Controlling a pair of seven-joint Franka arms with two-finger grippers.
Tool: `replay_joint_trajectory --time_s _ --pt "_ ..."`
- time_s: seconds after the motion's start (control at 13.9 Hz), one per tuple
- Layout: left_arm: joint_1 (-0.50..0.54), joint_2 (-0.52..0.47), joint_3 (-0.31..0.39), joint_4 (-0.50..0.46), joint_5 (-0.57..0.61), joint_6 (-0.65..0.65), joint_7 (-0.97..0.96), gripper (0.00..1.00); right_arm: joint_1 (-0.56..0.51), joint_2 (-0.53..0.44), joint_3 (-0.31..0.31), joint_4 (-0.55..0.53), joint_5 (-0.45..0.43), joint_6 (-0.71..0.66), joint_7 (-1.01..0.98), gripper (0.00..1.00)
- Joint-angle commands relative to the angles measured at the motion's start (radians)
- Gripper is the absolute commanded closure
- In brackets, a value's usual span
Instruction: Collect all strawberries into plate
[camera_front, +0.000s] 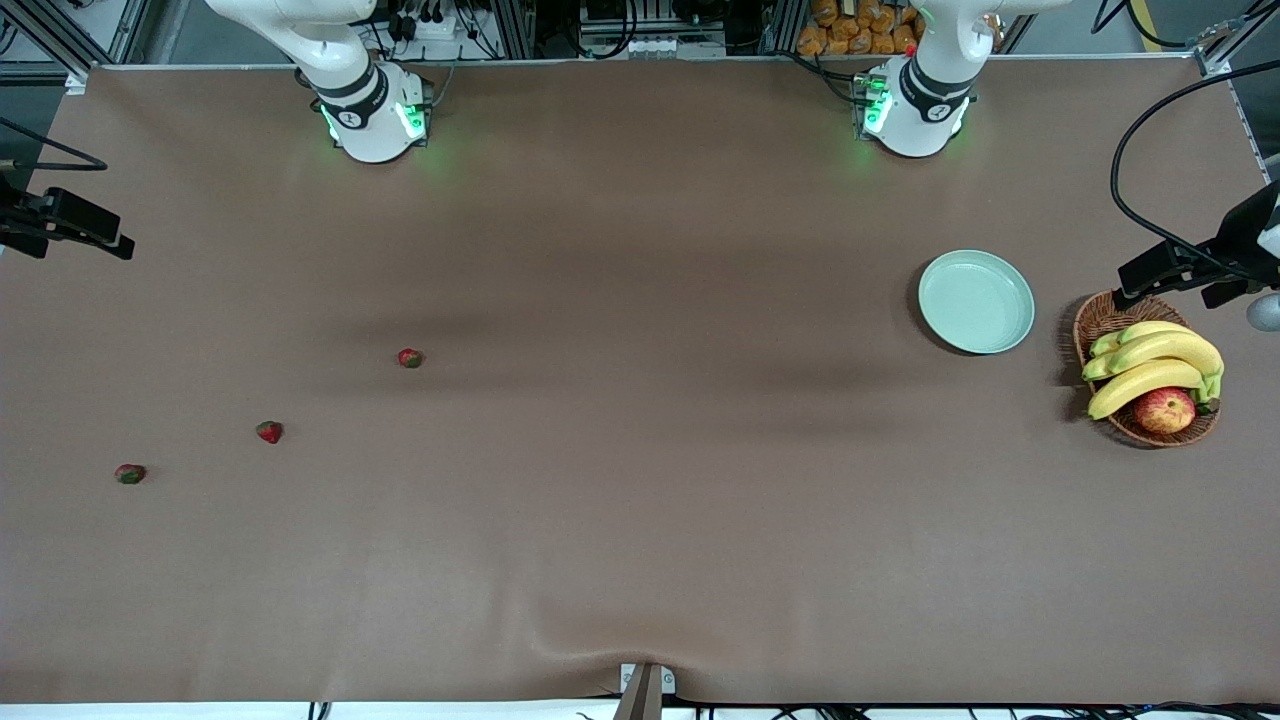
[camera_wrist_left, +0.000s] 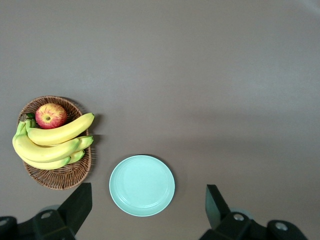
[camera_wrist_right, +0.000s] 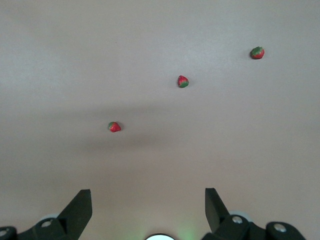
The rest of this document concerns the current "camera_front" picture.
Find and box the brown table cover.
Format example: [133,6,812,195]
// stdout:
[0,55,1280,706]

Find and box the red apple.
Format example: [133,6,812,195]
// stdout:
[1133,387,1197,435]

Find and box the metal mount bracket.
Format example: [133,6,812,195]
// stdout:
[612,662,677,720]

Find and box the brown wicker basket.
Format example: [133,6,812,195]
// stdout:
[1073,289,1221,448]

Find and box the light green round plate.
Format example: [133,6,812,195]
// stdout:
[918,249,1036,355]

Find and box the yellow banana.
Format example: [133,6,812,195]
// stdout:
[1082,330,1224,381]
[1087,358,1206,421]
[1090,320,1196,359]

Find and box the white power strip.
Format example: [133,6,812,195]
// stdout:
[395,8,463,41]

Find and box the aluminium frame profile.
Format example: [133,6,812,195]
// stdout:
[1195,0,1280,76]
[0,0,96,79]
[480,0,536,59]
[765,0,801,56]

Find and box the black camera cable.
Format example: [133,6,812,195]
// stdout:
[1110,68,1280,271]
[0,115,109,173]

